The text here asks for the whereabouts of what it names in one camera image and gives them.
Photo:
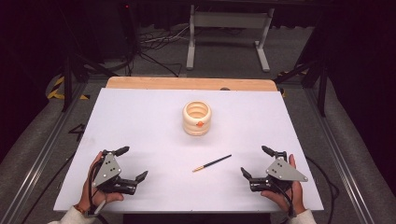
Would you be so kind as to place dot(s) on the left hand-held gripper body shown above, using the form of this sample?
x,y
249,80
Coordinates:
x,y
107,171

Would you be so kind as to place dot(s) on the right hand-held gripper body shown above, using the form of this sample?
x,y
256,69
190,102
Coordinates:
x,y
281,171

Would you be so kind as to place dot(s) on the black pen with gold tip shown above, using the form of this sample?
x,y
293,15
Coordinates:
x,y
212,163

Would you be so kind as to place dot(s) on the cream ribbed pen holder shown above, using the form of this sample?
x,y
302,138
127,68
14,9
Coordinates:
x,y
196,125

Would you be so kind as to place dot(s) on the person's left hand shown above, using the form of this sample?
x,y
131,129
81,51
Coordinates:
x,y
102,197

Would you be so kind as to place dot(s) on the person's right hand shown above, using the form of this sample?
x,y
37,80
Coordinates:
x,y
295,194

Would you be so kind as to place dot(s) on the white table board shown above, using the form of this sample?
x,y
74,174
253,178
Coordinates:
x,y
174,149

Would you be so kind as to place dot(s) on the black tripod stand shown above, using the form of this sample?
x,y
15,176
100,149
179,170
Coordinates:
x,y
320,81
69,77

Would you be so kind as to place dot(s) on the black device with red light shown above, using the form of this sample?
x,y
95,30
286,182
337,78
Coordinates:
x,y
128,28

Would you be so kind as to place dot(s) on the grey metal stand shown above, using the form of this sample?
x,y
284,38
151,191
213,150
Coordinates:
x,y
229,20

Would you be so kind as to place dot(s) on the aluminium floor rail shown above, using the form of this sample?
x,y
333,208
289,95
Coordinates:
x,y
339,155
37,161

